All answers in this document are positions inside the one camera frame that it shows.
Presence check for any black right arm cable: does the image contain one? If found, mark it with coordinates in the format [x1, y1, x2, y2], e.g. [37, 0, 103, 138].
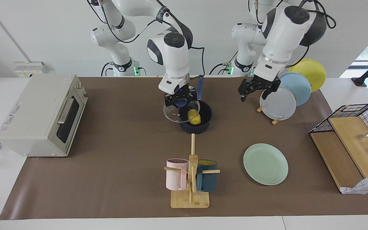
[88, 0, 205, 77]

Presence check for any yellow lemon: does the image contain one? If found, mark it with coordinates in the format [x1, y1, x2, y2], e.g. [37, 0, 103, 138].
[187, 109, 201, 125]

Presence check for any dark teal mug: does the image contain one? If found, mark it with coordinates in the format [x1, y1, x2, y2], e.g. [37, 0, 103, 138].
[196, 160, 218, 192]

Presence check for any black wire basket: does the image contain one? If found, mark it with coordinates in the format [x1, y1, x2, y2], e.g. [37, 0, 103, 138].
[309, 103, 368, 150]

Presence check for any light wooden cutting board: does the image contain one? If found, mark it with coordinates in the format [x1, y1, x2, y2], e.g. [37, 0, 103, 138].
[328, 116, 368, 179]

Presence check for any grey plate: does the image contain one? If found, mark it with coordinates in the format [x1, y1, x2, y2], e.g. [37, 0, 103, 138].
[259, 86, 297, 121]

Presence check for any light blue plate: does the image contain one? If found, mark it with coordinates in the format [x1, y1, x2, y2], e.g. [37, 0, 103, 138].
[278, 72, 311, 106]

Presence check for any wooden mug rack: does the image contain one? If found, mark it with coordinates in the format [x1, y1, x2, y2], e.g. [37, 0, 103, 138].
[164, 134, 220, 209]

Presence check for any white crumpled plastic bag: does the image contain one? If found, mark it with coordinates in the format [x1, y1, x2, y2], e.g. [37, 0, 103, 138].
[341, 173, 368, 195]

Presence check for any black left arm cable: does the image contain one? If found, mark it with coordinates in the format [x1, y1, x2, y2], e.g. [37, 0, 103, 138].
[312, 0, 336, 29]

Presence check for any cream toaster oven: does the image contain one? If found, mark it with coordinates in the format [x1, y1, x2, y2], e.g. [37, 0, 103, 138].
[0, 74, 88, 157]

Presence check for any yellow plate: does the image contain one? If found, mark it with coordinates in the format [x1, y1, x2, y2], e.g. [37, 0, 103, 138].
[288, 59, 326, 93]

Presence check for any wooden plate rack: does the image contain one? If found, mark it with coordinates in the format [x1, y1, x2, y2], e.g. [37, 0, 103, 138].
[256, 104, 282, 126]

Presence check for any brown table mat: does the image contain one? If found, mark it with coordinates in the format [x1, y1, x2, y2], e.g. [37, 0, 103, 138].
[0, 76, 368, 221]

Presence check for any dark blue saucepan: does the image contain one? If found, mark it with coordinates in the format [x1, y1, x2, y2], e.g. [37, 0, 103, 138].
[179, 75, 212, 134]

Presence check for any pale green plate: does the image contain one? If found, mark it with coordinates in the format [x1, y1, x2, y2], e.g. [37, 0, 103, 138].
[243, 143, 289, 186]

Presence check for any white wall socket box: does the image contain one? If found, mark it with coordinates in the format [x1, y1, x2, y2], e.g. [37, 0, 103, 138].
[14, 62, 49, 77]

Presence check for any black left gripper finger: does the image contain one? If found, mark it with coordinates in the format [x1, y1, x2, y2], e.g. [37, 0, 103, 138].
[261, 80, 281, 101]
[238, 80, 255, 102]

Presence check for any dark wooden cutting board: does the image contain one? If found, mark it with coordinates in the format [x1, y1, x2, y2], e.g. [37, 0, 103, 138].
[310, 131, 364, 192]

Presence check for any pink ribbed mug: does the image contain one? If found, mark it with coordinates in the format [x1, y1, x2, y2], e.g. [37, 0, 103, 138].
[166, 158, 189, 191]

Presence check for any glass lid with blue knob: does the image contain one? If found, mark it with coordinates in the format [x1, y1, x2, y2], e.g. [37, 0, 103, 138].
[163, 99, 201, 123]

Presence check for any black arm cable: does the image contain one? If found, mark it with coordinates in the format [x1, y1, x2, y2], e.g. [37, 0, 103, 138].
[88, 0, 205, 77]
[312, 0, 336, 29]

